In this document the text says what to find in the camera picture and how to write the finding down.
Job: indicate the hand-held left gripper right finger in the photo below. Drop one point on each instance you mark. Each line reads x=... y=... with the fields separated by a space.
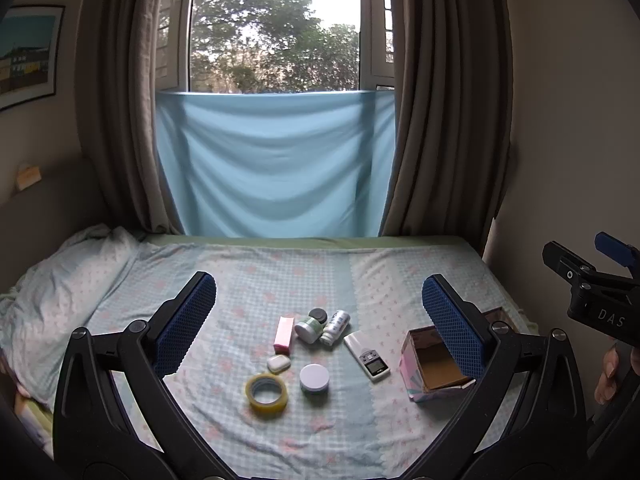
x=450 y=325

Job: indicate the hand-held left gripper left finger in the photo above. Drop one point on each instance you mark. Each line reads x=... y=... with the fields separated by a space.
x=185 y=325

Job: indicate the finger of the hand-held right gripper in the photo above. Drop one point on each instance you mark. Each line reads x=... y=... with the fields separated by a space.
x=562 y=260
x=617 y=251

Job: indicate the cardboard box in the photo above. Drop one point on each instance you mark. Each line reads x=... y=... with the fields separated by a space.
x=430 y=360

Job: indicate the small red pink carton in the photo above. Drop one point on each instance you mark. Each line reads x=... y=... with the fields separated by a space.
x=283 y=335

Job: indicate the yellow clear tape roll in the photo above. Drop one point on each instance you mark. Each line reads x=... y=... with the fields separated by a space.
x=252 y=400

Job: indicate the white earbuds case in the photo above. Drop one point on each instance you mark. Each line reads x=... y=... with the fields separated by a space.
x=278 y=364

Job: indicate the white pill bottle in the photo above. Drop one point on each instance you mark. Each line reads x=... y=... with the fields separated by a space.
x=334 y=329

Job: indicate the green white cream jar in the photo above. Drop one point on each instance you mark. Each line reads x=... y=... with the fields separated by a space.
x=307 y=331

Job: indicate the white round cream jar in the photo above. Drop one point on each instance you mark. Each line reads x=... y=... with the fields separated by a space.
x=314 y=377

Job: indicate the person's right hand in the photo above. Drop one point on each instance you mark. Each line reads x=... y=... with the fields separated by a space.
x=607 y=377

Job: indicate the white digital pocket scale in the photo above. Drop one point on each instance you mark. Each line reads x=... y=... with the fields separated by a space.
x=367 y=357

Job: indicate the small black lid jar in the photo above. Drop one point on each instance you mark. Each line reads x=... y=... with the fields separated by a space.
x=318 y=315

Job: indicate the floral checked pillow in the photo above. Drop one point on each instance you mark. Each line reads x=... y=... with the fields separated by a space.
x=55 y=300

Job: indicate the light blue hanging cloth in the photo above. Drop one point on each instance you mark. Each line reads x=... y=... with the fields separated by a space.
x=275 y=170

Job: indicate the brown curtain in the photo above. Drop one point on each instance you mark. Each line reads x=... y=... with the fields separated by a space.
x=115 y=110
x=445 y=110

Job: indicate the yellow sticky note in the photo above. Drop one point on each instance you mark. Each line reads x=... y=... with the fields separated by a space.
x=29 y=176

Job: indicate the window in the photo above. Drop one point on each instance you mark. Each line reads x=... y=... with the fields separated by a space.
x=275 y=25

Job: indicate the framed wall picture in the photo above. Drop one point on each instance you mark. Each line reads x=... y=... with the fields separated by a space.
x=27 y=55

